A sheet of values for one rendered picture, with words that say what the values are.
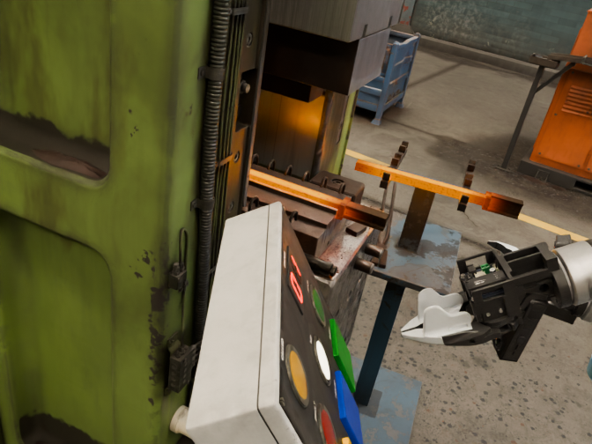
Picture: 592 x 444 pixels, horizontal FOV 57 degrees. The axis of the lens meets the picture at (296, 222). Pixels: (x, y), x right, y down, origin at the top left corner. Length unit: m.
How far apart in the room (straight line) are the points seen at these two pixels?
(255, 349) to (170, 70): 0.39
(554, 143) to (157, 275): 4.10
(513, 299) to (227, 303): 0.36
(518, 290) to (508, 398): 1.69
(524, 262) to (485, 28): 8.18
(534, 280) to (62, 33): 0.75
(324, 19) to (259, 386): 0.61
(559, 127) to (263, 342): 4.29
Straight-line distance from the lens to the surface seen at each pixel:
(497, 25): 8.82
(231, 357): 0.50
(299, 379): 0.51
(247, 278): 0.59
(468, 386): 2.38
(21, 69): 1.00
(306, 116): 1.39
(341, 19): 0.90
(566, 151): 4.73
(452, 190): 1.48
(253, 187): 1.21
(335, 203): 1.16
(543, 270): 0.74
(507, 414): 2.36
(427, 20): 9.10
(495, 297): 0.72
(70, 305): 1.16
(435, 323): 0.74
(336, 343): 0.75
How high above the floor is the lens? 1.53
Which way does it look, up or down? 29 degrees down
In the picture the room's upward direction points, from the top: 10 degrees clockwise
